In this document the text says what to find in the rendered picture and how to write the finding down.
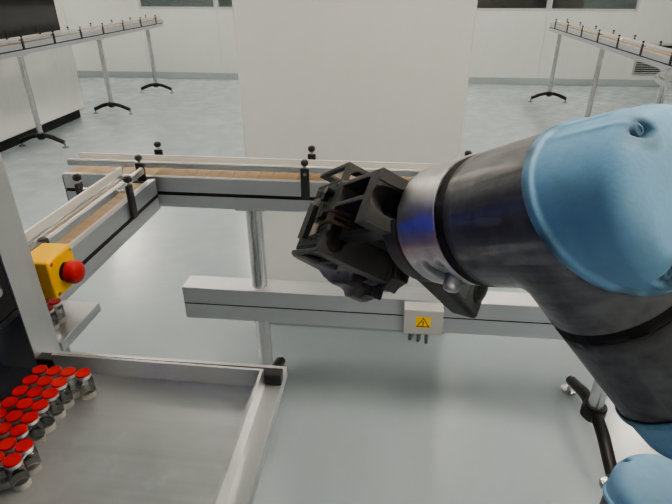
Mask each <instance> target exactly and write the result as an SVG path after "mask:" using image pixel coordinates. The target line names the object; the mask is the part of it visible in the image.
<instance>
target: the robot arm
mask: <svg viewBox="0 0 672 504"><path fill-rule="evenodd" d="M342 171H344V172H343V175H342V178H341V179H340V178H338V177H336V176H334V175H335V174H337V173H340V172H342ZM351 175H352V176H354V177H355V178H353V179H350V176H351ZM320 178H322V179H324V180H326V181H328V182H330V183H329V184H326V185H324V186H321V187H319V188H318V191H317V194H316V196H315V199H314V202H311V203H310V206H309V208H308V210H307V213H306V216H305V218H304V221H303V224H302V226H301V229H300V232H299V234H298V237H297V238H299V242H298V244H297V247H296V249H297V250H292V253H291V254H292V255H293V257H295V258H296V259H298V260H300V261H302V262H304V263H306V264H308V265H310V266H312V267H314V268H316V269H318V270H320V272H321V274H322V275H323V277H325V278H326V279H327V280H328V281H329V282H330V283H332V284H334V285H336V286H338V287H340V288H342V289H343V291H344V295H345V296H347V297H349V298H351V299H354V300H356V301H358V302H368V301H371V300H373V299H378V300H381V298H382V295H383V291H385V292H391V293H393V294H395V293H396V292H397V290H398V289H399V288H401V287H402V286H403V285H404V284H407V282H408V279H409V276H410V277H411V278H414V279H416V280H418V281H419V282H420V283H421V284H422V285H423V286H424V287H425V288H426V289H427V290H428V291H430V292H431V293H432V294H433V295H434V296H435V297H436V298H437V299H438V300H439V301H440V302H441V303H442V304H443V305H444V306H445V307H447V308H448V309H449V310H450V311H451V312H452V313H455V314H459V315H462V316H466V317H470V318H475V317H477V315H478V312H479V309H480V306H481V303H482V300H483V299H484V298H485V296H486V294H487V291H488V287H501V288H521V289H524V290H525V291H527V292H528V293H529V294H530V295H531V296H532V298H533V299H534V300H535V302H536V303H537V304H538V306H539V307H540V308H541V310H542V311H543V312H544V314H545V315H546V316H547V317H548V319H549V320H550V322H551V323H552V324H553V325H554V327H555V329H556V330H557V331H558V333H559V334H560V335H561V336H562V338H563V339H564V340H565V342H566V343H567V344H568V346H569V347H570V348H571V349H572V351H573V352H574V353H575V355H576V356H577V357H578V358H579V360H580V361H581V362H582V364H583V365H584V366H585V368H586V369H587V370H588V371H589V373H590V374H591V375H592V377H593V378H594V379H595V380H596V382H597V383H598V384H599V386H600V387H601V388H602V390H603V391H604V392H605V393H606V395H607V396H608V397H609V399H610V400H611V401H612V402H613V404H614V406H615V410H616V413H617V414H618V416H619V417H620V418H621V420H623V421H624V422H625V423H626V424H628V425H630V426H632V427H633V428H634V429H635V431H636V432H637V433H638V434H639V435H640V436H641V437H642V439H643V440H644V441H645V442H646V443H647V444H648V445H649V446H650V447H651V448H652V449H654V450H655V451H656V452H658V453H659V454H637V455H632V456H629V457H627V458H625V459H623V460H621V461H620V462H619V463H618V464H617V465H616V466H615V467H614V468H613V470H612V472H611V475H610V477H609V478H608V479H607V480H606V481H605V483H604V485H603V489H602V493H603V495H602V498H601V500H600V503H599V504H672V105H668V104H648V105H642V106H638V107H634V108H625V109H618V110H615V111H611V112H607V113H603V114H599V115H596V116H592V117H583V118H576V119H571V120H568V121H565V122H562V123H560V124H557V125H555V126H552V127H551V128H549V129H547V130H546V131H545V132H543V133H540V134H537V135H534V136H531V137H527V138H524V139H521V140H518V141H515V142H512V143H509V144H506V145H502V146H499V147H496V148H493V149H490V150H487V151H484V152H481V153H478V154H470V155H467V156H463V157H460V158H457V159H454V160H451V161H448V162H445V163H442V164H439V165H436V166H433V167H431V168H428V169H426V170H424V171H422V172H419V173H418V174H417V175H416V176H414V177H411V178H409V179H407V180H406V179H404V178H402V177H401V176H399V175H397V174H395V173H393V172H392V171H390V170H388V169H386V168H384V167H382V168H380V169H377V170H374V171H372V172H368V171H366V170H364V169H362V168H361V167H359V166H357V165H355V164H353V163H351V162H347V163H345V164H343V165H340V166H338V167H336V168H334V169H331V170H329V171H327V172H325V173H322V174H321V176H320ZM660 454H661V455H660Z"/></svg>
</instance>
